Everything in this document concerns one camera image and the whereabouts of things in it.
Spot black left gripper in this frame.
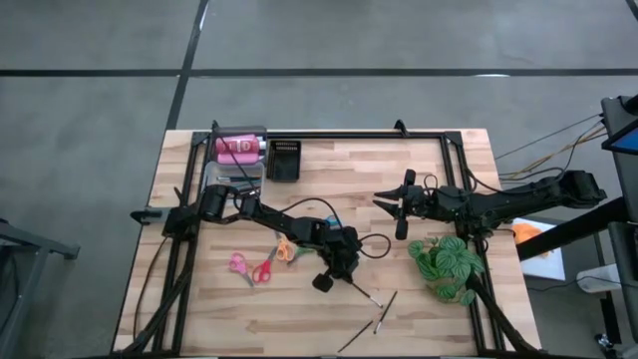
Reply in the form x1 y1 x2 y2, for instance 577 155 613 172
312 231 363 293

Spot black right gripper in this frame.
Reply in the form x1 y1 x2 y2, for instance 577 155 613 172
372 168 441 241

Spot thin black brush silver ferrule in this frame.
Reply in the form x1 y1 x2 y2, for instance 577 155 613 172
350 282 384 309

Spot pink paint bottle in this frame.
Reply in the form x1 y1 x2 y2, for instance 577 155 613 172
216 152 265 166

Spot red paint bottle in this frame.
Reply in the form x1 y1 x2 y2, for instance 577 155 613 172
214 134 267 155

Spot green scissors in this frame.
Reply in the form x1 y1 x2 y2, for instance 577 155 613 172
286 242 316 265

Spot orange scissors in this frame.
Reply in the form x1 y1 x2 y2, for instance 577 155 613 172
272 229 296 264

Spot dark brush long silver ferrule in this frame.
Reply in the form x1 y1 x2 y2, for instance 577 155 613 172
373 290 399 335

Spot green striped potted plant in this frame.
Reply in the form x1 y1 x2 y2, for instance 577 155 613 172
407 235 485 306

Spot red scissors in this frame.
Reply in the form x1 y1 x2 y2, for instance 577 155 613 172
251 244 278 285

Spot pink scissors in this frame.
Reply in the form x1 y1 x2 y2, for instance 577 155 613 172
227 251 255 288

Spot black plastic basket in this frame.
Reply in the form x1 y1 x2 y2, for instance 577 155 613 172
265 139 303 182

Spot orange cloth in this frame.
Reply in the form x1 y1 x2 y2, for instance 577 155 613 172
512 222 550 258

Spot tinted clear plastic bin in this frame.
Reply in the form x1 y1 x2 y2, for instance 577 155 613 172
209 125 269 167

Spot white box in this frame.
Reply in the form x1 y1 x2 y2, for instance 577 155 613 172
510 216 567 282

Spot black diagonal support beam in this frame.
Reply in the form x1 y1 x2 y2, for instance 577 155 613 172
515 196 630 261

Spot white floor device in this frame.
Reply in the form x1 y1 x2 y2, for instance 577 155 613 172
576 262 623 294

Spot black stand with screen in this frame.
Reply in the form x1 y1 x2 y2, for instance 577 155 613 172
600 94 638 225

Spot grey metal cart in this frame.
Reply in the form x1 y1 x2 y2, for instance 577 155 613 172
0 216 81 359

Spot black aluminium rig frame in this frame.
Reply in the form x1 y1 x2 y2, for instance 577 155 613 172
112 119 542 358

